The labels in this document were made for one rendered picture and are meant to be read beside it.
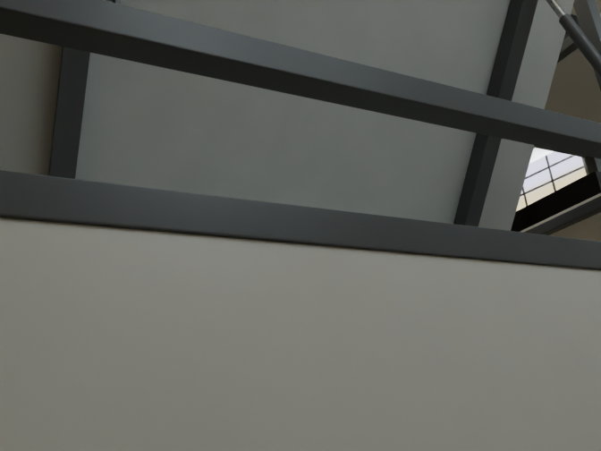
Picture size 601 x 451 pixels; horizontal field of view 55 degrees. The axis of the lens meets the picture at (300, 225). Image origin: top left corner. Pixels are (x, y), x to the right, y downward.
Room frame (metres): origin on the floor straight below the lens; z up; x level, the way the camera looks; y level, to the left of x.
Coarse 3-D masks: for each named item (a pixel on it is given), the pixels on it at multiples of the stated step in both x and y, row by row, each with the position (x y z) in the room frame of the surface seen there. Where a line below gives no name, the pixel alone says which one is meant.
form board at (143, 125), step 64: (128, 0) 0.74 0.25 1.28; (192, 0) 0.77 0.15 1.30; (256, 0) 0.81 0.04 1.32; (320, 0) 0.85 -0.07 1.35; (384, 0) 0.89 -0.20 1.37; (448, 0) 0.94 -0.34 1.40; (0, 64) 0.73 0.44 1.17; (128, 64) 0.80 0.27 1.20; (384, 64) 0.97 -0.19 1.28; (448, 64) 1.02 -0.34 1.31; (0, 128) 0.79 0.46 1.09; (128, 128) 0.86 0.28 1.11; (192, 128) 0.90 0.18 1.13; (256, 128) 0.94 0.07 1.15; (320, 128) 0.99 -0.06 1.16; (384, 128) 1.05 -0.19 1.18; (448, 128) 1.11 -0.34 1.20; (192, 192) 0.97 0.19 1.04; (256, 192) 1.02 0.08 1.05; (320, 192) 1.07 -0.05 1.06; (384, 192) 1.13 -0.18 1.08; (448, 192) 1.20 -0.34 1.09; (512, 192) 1.27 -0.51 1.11
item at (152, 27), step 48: (0, 0) 0.40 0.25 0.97; (48, 0) 0.42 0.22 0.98; (96, 0) 0.44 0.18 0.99; (96, 48) 0.46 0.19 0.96; (144, 48) 0.47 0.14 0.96; (192, 48) 0.48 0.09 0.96; (240, 48) 0.50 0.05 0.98; (288, 48) 0.53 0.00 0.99; (336, 96) 0.58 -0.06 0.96; (384, 96) 0.59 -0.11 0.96; (432, 96) 0.62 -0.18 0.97; (480, 96) 0.66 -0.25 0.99; (576, 144) 0.76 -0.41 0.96
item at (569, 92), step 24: (576, 0) 1.09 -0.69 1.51; (600, 0) 1.48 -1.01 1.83; (600, 24) 1.08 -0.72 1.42; (576, 48) 1.15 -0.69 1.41; (600, 48) 1.08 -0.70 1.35; (576, 72) 1.29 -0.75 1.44; (552, 96) 1.39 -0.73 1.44; (576, 96) 1.40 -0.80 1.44; (600, 96) 1.41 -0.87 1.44; (600, 120) 1.55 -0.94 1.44; (600, 168) 1.73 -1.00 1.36; (552, 216) 1.32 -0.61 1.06; (576, 216) 1.23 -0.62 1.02; (600, 216) 1.30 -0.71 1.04; (600, 240) 1.49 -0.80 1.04
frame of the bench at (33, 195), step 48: (0, 192) 0.41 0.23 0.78; (48, 192) 0.42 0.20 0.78; (96, 192) 0.44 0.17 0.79; (144, 192) 0.46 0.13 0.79; (288, 240) 0.52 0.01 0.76; (336, 240) 0.54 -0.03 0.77; (384, 240) 0.57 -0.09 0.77; (432, 240) 0.60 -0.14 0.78; (480, 240) 0.63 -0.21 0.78; (528, 240) 0.67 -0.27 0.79; (576, 240) 0.71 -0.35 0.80
